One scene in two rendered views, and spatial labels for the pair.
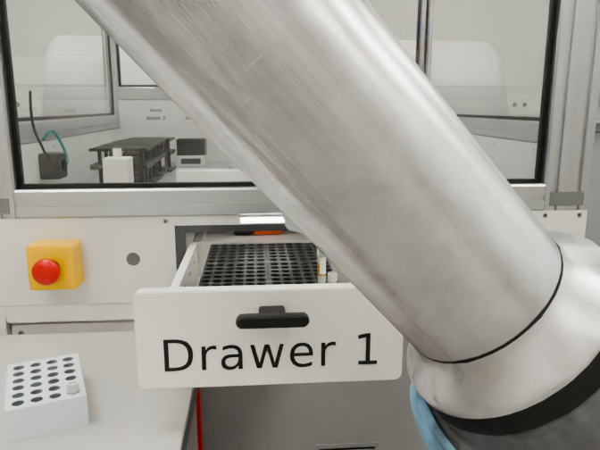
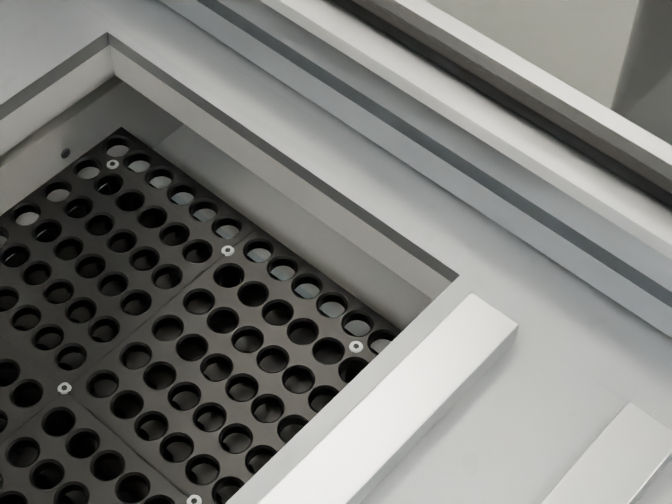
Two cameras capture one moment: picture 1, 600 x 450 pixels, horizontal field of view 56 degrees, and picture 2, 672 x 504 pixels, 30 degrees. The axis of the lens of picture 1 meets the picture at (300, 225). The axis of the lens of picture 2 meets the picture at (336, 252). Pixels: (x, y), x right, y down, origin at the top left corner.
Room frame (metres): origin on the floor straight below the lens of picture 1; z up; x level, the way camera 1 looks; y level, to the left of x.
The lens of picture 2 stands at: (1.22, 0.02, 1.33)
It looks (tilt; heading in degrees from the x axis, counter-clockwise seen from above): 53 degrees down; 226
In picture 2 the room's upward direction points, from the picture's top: 1 degrees clockwise
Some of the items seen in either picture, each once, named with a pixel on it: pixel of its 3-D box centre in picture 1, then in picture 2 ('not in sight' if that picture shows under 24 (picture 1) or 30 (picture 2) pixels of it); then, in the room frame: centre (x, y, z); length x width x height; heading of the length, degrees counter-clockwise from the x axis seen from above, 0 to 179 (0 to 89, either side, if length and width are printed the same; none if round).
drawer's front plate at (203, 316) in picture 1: (271, 335); not in sight; (0.58, 0.03, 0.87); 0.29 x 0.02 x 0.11; 95
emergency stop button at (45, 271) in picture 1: (47, 270); not in sight; (0.82, 0.38, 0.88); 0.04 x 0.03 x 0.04; 95
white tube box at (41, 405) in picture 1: (45, 393); not in sight; (0.62, 0.31, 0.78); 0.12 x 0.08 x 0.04; 25
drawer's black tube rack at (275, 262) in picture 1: (267, 282); not in sight; (0.78, 0.05, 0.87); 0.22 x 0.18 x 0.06; 5
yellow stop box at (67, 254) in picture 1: (54, 264); not in sight; (0.85, 0.38, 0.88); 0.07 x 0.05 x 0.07; 95
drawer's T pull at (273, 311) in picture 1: (271, 316); not in sight; (0.55, 0.03, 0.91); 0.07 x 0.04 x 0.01; 95
